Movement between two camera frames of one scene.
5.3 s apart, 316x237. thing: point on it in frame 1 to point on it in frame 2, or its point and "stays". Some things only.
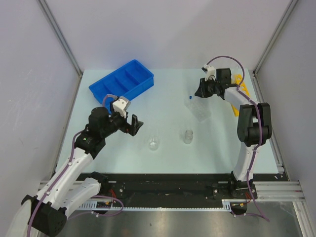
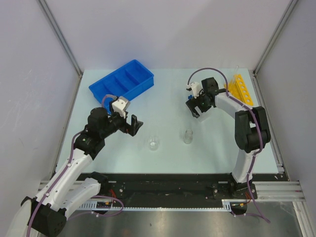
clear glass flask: x=153 y=142 stays
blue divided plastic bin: x=129 y=80 stays
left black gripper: x=127 y=128 stays
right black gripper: x=201 y=91 to x=191 y=105
